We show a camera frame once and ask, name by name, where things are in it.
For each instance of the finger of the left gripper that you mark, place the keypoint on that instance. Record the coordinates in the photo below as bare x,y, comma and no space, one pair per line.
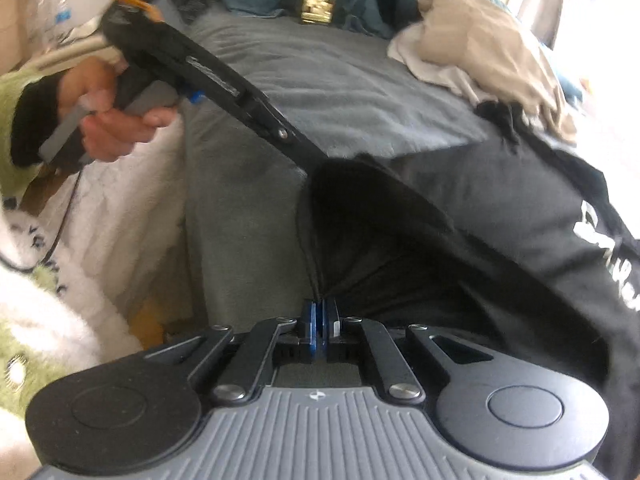
290,142

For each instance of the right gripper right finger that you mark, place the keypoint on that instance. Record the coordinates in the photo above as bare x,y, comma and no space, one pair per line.
370,346

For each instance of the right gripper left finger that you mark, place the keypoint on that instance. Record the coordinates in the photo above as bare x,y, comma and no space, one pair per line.
250,361

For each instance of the black t-shirt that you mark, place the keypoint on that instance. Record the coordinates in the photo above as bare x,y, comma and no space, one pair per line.
507,242

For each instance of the green sleeve forearm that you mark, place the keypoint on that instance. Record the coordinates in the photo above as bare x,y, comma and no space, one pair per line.
29,115

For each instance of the beige clothes pile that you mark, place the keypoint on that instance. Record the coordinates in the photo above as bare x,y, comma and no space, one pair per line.
480,52

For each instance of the person left hand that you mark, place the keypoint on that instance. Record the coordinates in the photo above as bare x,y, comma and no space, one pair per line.
107,134

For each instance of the grey bed blanket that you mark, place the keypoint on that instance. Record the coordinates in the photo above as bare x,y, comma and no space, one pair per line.
344,94

